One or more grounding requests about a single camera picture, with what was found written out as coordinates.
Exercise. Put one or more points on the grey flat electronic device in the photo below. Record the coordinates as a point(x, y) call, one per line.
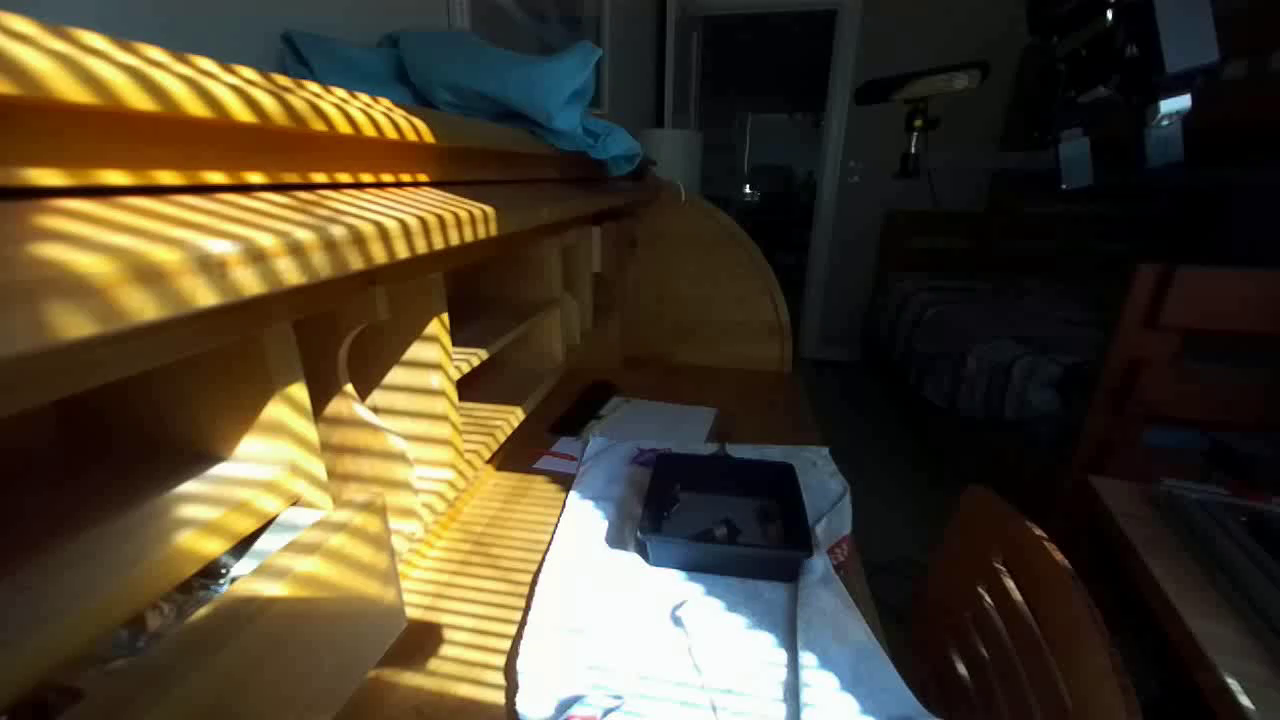
point(1240, 546)

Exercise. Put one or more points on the small printed paper scrap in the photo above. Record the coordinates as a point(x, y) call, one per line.
point(562, 460)

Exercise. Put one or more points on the orange wooden chair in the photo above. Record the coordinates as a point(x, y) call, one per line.
point(1213, 302)

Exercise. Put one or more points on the black desk lamp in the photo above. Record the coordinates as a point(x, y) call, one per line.
point(914, 134)

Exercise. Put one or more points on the white towel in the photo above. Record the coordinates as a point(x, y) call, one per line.
point(641, 627)

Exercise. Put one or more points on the white paper sheet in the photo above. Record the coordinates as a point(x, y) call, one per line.
point(653, 425)

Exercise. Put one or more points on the blue cloth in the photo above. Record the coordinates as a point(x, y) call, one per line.
point(504, 82)

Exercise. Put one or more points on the striped couch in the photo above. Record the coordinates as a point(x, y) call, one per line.
point(1001, 362)

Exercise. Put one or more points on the wooden desk hutch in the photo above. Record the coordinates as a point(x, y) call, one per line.
point(201, 267)

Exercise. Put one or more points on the black plastic tray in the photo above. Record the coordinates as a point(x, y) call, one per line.
point(724, 552)

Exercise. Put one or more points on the wooden side table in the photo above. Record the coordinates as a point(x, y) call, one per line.
point(1172, 602)

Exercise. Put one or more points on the dark shelf unit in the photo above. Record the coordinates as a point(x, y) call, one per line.
point(1201, 200)

